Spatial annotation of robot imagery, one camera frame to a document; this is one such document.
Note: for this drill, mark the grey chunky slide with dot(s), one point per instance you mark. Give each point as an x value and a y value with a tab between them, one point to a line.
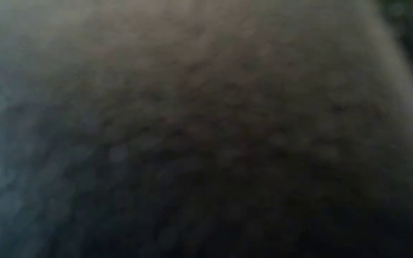
206	129

